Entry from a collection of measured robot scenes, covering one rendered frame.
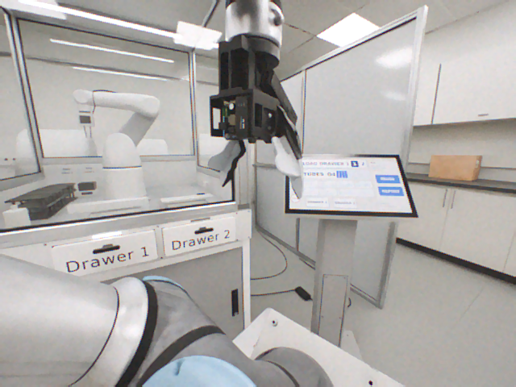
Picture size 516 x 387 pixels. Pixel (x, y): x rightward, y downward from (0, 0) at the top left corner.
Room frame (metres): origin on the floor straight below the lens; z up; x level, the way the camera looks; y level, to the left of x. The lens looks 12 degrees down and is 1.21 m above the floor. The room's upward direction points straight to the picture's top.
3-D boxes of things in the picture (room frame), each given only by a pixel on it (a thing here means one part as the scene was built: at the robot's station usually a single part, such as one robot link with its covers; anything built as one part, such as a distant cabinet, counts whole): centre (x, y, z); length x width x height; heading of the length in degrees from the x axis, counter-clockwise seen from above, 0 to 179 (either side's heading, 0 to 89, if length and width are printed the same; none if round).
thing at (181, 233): (0.76, 0.23, 0.87); 0.29 x 0.02 x 0.11; 120
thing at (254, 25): (0.30, 0.00, 1.36); 0.08 x 0.08 x 0.05
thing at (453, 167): (2.33, -2.36, 1.04); 0.41 x 0.32 x 0.28; 30
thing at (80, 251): (0.61, 0.51, 0.87); 0.29 x 0.02 x 0.11; 120
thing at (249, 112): (0.30, 0.01, 1.28); 0.09 x 0.08 x 0.12; 147
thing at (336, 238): (0.87, -0.38, 0.51); 0.50 x 0.45 x 1.02; 173
